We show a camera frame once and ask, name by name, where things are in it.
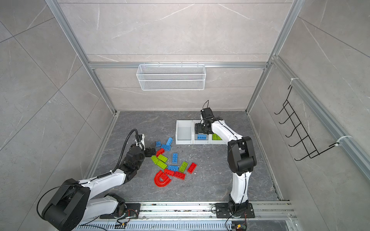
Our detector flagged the green lego brick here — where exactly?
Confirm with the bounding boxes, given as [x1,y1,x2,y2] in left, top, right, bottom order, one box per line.
[212,134,222,141]

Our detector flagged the blue lego brick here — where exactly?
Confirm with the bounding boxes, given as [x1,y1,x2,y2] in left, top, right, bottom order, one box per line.
[197,134,208,140]

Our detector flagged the red lego brick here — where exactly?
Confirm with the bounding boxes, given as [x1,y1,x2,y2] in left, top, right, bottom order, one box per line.
[187,163,197,174]
[174,171,186,180]
[164,169,175,176]

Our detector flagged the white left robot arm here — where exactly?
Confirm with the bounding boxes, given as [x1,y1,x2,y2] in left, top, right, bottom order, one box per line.
[38,145,156,231]

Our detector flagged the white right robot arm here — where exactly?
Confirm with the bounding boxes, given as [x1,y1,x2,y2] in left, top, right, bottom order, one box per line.
[195,107,257,215]

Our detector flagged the red brick near left gripper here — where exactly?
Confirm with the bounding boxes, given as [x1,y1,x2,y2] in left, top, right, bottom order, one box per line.
[156,148,165,157]

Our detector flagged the blue brick studs down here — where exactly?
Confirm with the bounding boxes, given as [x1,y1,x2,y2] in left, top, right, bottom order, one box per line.
[161,144,171,151]

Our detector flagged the blue brick upright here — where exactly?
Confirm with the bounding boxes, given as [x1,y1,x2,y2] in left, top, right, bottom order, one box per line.
[166,138,173,145]

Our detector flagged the white right bin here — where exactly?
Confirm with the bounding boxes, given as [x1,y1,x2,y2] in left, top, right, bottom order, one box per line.
[211,120,234,144]

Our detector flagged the white bin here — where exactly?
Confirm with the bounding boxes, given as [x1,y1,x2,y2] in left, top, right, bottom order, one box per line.
[175,120,193,145]
[211,120,234,144]
[191,120,210,144]

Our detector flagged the blue brick centre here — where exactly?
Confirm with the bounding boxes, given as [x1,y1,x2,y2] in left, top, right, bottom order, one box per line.
[172,153,178,164]

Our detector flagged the white middle bin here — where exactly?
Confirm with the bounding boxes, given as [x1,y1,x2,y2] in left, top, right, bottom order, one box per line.
[191,120,210,144]

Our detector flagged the white left bin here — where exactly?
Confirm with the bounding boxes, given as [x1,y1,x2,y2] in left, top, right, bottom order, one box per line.
[175,120,193,145]

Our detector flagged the blue brick lower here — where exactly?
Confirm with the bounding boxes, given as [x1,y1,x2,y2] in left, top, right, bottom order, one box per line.
[167,165,179,171]

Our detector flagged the red arch lego piece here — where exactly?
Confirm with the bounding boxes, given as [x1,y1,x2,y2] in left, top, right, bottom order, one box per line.
[154,170,172,187]

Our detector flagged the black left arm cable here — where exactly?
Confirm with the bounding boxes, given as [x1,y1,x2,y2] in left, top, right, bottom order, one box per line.
[111,128,145,174]

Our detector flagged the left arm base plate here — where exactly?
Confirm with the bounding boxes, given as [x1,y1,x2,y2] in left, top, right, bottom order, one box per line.
[99,203,141,219]

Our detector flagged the white wire mesh basket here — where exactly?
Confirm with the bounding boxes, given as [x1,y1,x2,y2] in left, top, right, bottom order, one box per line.
[136,64,206,91]

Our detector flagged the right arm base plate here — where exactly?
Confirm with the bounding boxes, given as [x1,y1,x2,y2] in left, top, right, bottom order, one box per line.
[211,201,255,218]

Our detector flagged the black wire hook rack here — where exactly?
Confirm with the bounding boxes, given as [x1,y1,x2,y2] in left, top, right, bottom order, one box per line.
[274,85,341,162]

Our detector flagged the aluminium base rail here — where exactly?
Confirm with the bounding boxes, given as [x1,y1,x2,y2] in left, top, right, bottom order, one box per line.
[76,201,302,231]

